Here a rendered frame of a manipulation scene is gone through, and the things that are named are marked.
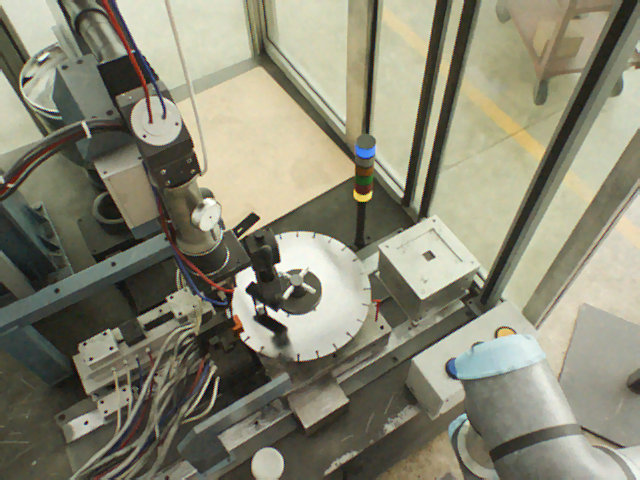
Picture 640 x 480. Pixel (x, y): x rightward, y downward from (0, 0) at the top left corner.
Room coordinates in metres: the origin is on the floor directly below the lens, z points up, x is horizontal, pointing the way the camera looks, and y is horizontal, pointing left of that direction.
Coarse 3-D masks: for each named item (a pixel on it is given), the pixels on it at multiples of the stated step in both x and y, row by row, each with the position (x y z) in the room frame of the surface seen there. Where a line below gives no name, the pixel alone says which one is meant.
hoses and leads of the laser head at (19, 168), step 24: (168, 0) 0.51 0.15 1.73; (192, 96) 0.51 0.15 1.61; (96, 120) 0.51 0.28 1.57; (48, 144) 0.48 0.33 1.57; (24, 168) 0.46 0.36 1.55; (144, 168) 0.53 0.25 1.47; (0, 192) 0.44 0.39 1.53; (168, 216) 0.52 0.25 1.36; (168, 240) 0.51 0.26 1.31; (192, 264) 0.48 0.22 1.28
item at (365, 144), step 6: (360, 138) 0.87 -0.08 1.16; (366, 138) 0.87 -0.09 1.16; (372, 138) 0.87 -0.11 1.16; (360, 144) 0.85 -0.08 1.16; (366, 144) 0.85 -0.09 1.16; (372, 144) 0.85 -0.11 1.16; (360, 150) 0.84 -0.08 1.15; (366, 150) 0.84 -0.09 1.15; (372, 150) 0.84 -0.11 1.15; (360, 156) 0.84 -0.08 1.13; (366, 156) 0.84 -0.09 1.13
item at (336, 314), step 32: (288, 256) 0.70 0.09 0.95; (320, 256) 0.69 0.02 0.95; (352, 256) 0.69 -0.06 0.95; (352, 288) 0.61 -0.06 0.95; (256, 320) 0.53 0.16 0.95; (288, 320) 0.53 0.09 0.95; (320, 320) 0.53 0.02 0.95; (352, 320) 0.53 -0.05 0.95; (288, 352) 0.46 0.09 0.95; (320, 352) 0.45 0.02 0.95
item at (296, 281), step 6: (306, 270) 0.63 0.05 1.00; (282, 276) 0.62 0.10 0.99; (288, 276) 0.61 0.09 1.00; (294, 276) 0.61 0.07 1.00; (300, 276) 0.61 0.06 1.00; (294, 282) 0.59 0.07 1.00; (300, 282) 0.59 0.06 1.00; (294, 288) 0.59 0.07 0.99; (300, 288) 0.59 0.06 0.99; (306, 288) 0.58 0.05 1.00; (312, 288) 0.58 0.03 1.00; (288, 294) 0.57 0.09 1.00
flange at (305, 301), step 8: (288, 272) 0.65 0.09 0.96; (296, 272) 0.65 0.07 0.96; (288, 280) 0.62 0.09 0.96; (304, 280) 0.62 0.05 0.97; (312, 280) 0.62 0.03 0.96; (288, 288) 0.60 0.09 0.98; (320, 288) 0.60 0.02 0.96; (280, 296) 0.58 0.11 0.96; (296, 296) 0.58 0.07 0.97; (304, 296) 0.58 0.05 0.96; (312, 296) 0.58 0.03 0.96; (320, 296) 0.58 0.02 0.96; (288, 304) 0.56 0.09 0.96; (296, 304) 0.56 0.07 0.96; (304, 304) 0.56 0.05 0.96; (312, 304) 0.56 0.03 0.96; (288, 312) 0.55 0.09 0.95; (296, 312) 0.55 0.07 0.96; (304, 312) 0.55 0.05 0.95
